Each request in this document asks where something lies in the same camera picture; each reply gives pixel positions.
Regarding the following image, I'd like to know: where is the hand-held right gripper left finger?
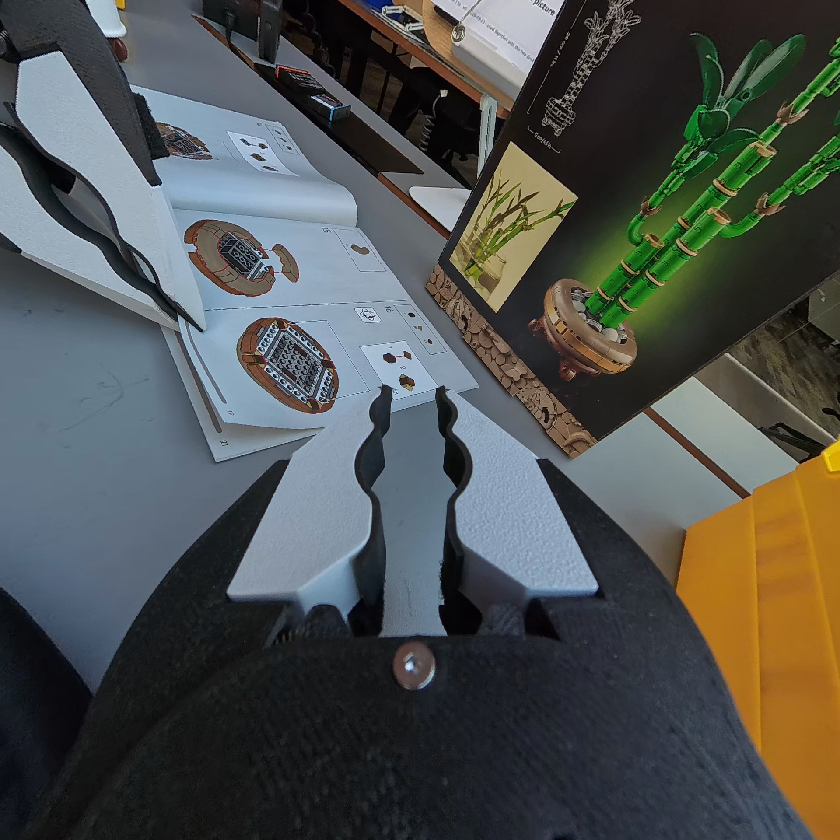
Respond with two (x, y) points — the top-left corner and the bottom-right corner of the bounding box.
(226, 386), (396, 636)

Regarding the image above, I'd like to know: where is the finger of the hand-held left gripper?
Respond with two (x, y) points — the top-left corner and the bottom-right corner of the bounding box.
(12, 51), (208, 331)
(0, 123), (198, 331)

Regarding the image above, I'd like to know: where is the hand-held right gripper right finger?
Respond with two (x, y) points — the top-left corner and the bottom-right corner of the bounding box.
(435, 386), (602, 636)

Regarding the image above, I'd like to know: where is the lego instruction booklet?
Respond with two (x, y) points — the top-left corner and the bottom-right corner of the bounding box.
(130, 84), (479, 463)

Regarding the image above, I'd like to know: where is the black lego set box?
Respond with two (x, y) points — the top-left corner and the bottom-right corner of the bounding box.
(425, 0), (840, 459)

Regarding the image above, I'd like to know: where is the white rounded object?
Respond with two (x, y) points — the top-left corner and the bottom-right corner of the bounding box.
(85, 0), (129, 40)

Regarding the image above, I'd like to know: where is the black desktop device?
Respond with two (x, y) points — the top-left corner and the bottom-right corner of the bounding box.
(201, 0), (284, 64)

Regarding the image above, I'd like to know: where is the small black orange box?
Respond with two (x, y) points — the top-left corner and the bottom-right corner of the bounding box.
(274, 63), (327, 94)

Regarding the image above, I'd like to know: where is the yellow plastic bin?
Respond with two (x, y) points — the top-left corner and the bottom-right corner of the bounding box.
(676, 440), (840, 840)

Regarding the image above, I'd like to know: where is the black padded cushion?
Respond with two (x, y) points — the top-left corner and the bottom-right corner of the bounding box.
(0, 587), (93, 840)

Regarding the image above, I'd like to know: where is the black office chair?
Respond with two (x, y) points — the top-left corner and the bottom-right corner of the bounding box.
(387, 66), (481, 173)

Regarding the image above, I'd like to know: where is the white table leg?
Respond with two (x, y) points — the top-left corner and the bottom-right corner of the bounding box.
(478, 92), (501, 175)

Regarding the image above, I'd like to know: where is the white paper sign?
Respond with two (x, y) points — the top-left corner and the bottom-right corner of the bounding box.
(422, 0), (569, 72)

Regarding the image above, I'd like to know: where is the white rounded base plate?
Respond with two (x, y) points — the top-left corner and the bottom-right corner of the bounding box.
(409, 185), (472, 232)

